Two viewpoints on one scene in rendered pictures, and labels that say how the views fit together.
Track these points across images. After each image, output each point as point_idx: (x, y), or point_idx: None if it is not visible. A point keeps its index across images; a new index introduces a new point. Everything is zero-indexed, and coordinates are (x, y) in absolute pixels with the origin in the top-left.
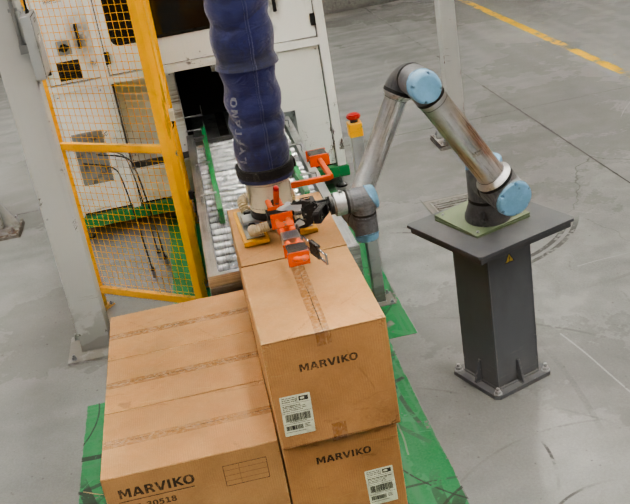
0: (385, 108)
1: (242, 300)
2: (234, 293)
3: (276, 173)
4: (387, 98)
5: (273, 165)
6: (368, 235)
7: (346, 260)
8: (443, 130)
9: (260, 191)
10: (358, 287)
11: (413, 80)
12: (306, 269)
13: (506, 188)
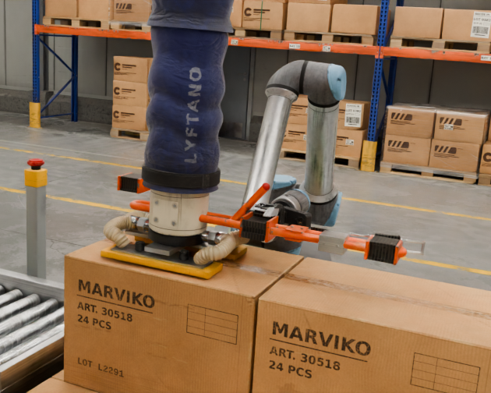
0: (282, 108)
1: (76, 388)
2: (47, 385)
3: (220, 176)
4: (282, 97)
5: (217, 166)
6: (300, 247)
7: (346, 267)
8: (329, 133)
9: (197, 203)
10: (423, 282)
11: (338, 72)
12: (333, 281)
13: (339, 197)
